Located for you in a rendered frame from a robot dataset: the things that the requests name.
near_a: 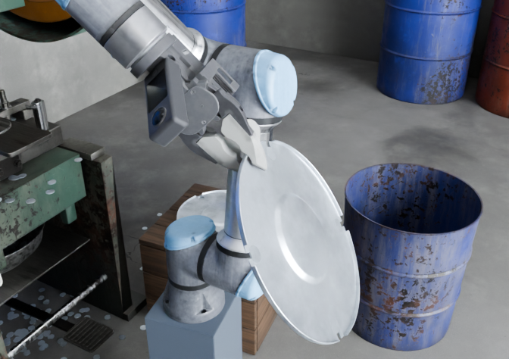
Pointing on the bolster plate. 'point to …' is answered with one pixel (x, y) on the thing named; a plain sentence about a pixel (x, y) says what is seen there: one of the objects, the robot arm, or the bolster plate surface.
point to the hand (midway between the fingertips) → (254, 167)
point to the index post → (40, 114)
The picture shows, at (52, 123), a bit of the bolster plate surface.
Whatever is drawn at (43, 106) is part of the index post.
